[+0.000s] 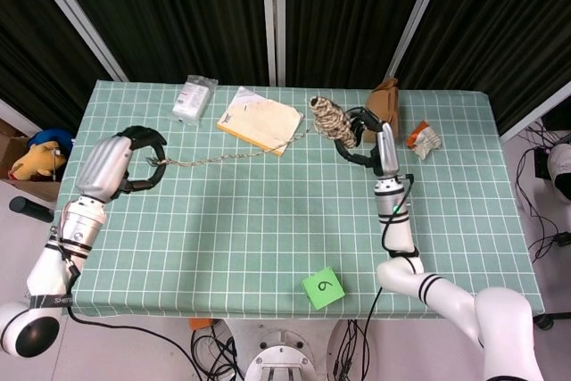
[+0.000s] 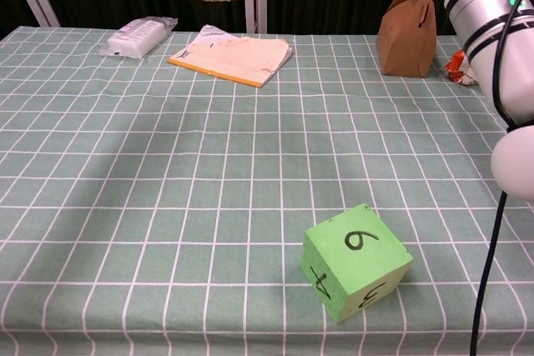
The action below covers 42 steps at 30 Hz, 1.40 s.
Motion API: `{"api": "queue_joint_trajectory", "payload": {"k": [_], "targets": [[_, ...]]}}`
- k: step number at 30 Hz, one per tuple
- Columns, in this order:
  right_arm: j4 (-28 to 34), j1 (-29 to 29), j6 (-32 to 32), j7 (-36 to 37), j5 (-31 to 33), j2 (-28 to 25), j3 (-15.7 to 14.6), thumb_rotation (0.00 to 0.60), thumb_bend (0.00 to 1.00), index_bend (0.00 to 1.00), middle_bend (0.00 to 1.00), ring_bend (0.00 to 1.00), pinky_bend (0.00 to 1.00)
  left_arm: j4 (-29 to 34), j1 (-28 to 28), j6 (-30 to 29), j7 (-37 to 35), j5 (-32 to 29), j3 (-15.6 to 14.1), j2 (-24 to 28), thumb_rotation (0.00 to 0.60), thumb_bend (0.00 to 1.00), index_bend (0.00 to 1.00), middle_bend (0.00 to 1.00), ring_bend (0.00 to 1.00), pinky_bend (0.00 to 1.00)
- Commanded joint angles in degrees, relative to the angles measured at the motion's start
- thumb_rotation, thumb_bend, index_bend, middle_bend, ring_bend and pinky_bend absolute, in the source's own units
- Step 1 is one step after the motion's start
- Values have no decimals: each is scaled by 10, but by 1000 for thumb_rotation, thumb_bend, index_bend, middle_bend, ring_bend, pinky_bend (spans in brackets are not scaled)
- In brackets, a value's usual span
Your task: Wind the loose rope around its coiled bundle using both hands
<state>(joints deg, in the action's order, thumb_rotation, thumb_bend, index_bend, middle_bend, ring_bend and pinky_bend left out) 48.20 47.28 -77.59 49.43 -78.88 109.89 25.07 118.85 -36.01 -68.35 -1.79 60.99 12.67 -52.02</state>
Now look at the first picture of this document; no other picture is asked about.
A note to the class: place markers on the small black adapter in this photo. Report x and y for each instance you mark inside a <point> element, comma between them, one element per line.
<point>563,238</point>

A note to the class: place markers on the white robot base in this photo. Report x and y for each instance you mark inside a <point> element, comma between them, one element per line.
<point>285,354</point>

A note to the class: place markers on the white shoe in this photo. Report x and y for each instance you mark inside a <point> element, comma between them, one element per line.
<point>561,171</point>

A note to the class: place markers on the brown cardboard box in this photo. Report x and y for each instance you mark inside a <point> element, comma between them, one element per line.
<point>18,189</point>

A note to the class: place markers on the yellow plush toy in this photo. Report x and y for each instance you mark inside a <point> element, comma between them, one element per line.
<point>38,162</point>

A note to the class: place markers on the brown paper bag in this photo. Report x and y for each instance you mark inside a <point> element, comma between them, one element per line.
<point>386,102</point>

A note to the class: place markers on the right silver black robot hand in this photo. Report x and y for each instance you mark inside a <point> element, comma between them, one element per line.
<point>387,153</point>

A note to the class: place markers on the black cylinder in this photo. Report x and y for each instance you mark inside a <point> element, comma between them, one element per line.
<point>31,210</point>

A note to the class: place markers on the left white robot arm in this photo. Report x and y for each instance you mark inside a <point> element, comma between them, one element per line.
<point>44,265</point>

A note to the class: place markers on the small orange object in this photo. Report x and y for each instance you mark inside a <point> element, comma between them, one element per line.
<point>201,324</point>

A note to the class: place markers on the worn yellow-edged notebook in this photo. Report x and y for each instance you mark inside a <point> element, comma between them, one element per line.
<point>261,122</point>

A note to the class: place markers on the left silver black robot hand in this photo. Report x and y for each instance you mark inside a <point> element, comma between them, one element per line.
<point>102,167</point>

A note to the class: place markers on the green foam number cube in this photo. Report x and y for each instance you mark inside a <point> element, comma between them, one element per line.
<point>323,287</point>

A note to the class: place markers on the white metal frame post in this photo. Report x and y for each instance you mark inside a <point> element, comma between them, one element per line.
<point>419,10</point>
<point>272,19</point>
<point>13,115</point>
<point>76,15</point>
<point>535,111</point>

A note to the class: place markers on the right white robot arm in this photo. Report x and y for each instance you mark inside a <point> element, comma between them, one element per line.
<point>446,296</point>

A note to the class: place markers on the black pleated curtain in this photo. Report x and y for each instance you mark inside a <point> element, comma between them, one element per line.
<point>348,19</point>
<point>504,19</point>
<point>178,19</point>
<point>35,42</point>

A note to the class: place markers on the black caster wheel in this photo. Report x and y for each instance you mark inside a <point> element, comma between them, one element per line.
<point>542,320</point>

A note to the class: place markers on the white tissue pack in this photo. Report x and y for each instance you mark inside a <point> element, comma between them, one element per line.
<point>194,97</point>

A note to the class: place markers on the green checked tablecloth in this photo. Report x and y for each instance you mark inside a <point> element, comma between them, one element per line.
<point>245,229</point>

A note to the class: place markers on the crumpled orange white wrapper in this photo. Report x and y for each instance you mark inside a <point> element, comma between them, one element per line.
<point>424,138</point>

